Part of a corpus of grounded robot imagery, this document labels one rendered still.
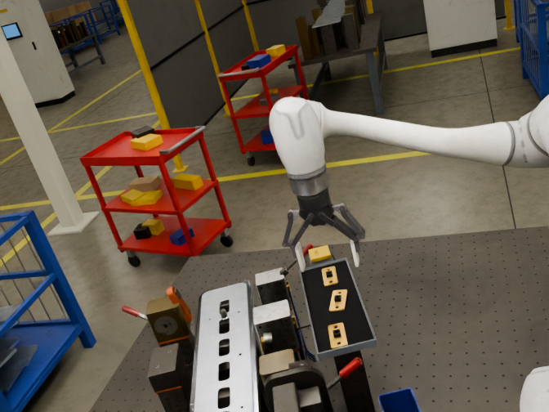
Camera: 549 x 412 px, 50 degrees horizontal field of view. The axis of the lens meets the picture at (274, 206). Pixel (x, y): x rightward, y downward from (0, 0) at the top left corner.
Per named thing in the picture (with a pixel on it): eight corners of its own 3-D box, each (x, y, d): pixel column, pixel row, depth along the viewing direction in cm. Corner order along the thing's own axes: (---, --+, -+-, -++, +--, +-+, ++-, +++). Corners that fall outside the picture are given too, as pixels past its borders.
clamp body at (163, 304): (175, 385, 208) (140, 302, 193) (212, 376, 208) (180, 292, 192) (172, 403, 200) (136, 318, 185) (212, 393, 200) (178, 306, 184)
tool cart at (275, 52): (278, 137, 628) (254, 47, 587) (317, 134, 605) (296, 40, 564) (242, 171, 567) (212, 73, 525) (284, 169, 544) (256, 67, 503)
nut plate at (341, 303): (332, 291, 154) (332, 287, 153) (347, 290, 153) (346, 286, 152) (328, 311, 147) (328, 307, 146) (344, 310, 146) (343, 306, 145)
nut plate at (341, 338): (328, 326, 142) (326, 322, 141) (343, 323, 141) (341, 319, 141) (331, 349, 134) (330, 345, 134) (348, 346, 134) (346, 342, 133)
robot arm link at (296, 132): (332, 168, 129) (322, 148, 141) (318, 100, 122) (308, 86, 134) (285, 181, 129) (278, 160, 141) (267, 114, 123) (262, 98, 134)
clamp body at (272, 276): (282, 360, 206) (255, 274, 191) (314, 351, 206) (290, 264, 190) (283, 373, 199) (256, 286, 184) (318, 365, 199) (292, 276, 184)
